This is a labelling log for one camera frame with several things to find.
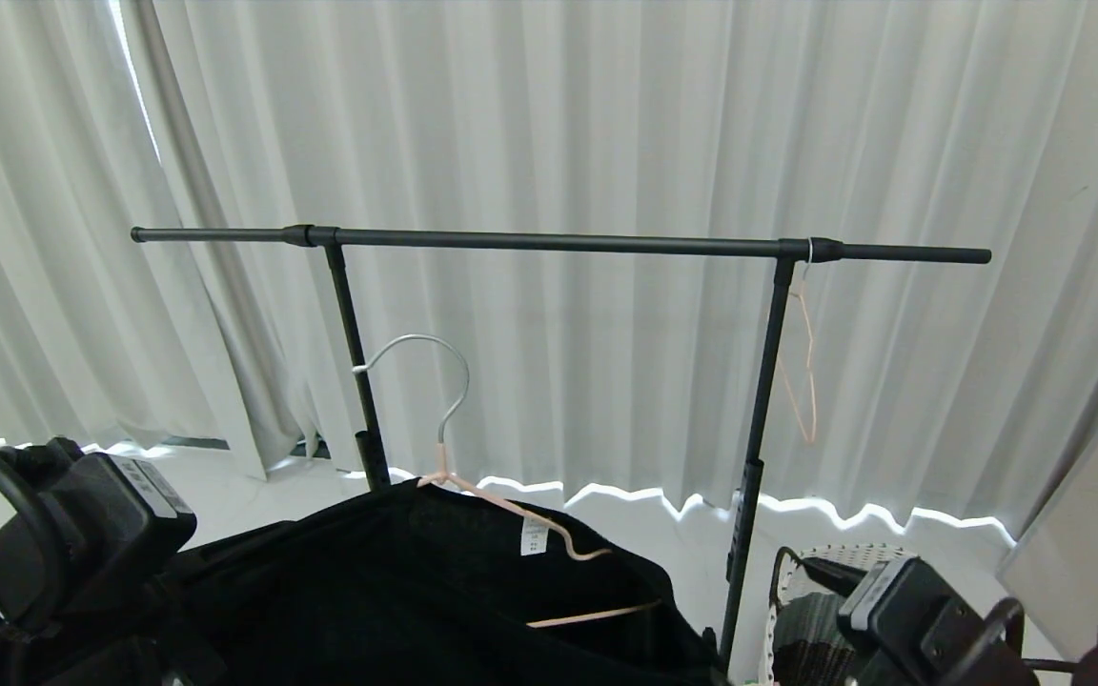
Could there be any pink clothes hanger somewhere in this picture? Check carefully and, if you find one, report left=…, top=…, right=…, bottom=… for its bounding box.
left=351, top=333, right=664, bottom=630
left=776, top=238, right=822, bottom=449

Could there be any black short-sleeved shirt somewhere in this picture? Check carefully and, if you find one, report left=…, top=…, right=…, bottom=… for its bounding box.
left=168, top=476, right=731, bottom=686

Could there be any black clothes rack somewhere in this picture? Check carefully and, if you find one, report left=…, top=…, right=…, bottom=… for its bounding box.
left=130, top=224, right=993, bottom=673

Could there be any white laundry basket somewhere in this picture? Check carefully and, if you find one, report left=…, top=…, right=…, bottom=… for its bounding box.
left=757, top=543, right=922, bottom=686

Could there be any white curtain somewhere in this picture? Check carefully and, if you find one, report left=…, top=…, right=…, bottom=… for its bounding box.
left=120, top=0, right=1098, bottom=549
left=0, top=0, right=269, bottom=480

